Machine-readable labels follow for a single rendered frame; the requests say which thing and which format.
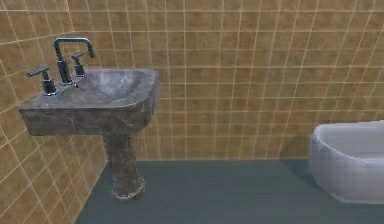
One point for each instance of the white bathtub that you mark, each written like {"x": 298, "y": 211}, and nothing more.
{"x": 350, "y": 160}

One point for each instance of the dark metal faucet spout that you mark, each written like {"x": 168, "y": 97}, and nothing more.
{"x": 63, "y": 66}

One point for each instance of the grey stone pedestal sink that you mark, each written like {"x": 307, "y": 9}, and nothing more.
{"x": 100, "y": 100}

